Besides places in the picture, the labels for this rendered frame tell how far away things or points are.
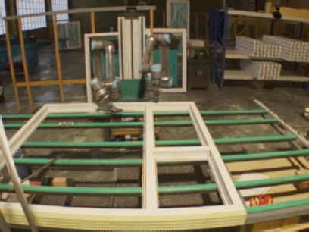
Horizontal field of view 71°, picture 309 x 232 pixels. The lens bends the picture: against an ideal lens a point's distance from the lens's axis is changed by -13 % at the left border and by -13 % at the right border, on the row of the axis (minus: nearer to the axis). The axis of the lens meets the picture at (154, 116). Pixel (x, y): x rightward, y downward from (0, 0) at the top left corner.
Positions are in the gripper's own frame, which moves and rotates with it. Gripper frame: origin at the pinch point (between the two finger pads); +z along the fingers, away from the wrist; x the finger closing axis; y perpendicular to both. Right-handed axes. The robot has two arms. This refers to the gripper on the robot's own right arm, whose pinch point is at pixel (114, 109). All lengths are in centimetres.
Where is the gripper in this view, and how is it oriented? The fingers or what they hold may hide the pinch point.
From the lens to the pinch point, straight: 223.6
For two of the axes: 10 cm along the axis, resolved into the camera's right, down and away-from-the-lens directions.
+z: 6.1, 7.9, 1.2
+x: -0.3, -1.3, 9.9
